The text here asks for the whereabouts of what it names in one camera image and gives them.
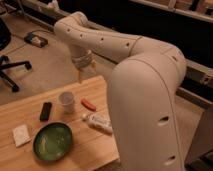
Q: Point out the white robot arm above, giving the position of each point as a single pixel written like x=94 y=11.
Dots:
x=140 y=91

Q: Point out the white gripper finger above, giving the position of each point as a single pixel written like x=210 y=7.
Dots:
x=93 y=66
x=79 y=75

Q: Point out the green round plate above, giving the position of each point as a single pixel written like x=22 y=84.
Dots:
x=53 y=142

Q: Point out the white folded cloth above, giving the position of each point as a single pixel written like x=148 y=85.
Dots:
x=21 y=135

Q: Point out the white paper cup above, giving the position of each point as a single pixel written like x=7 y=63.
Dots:
x=66 y=101

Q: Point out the black office chair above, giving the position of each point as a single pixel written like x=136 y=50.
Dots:
x=5 y=38

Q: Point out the black remote control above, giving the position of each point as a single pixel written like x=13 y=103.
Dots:
x=45 y=112

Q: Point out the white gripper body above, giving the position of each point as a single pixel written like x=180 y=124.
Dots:
x=82 y=61

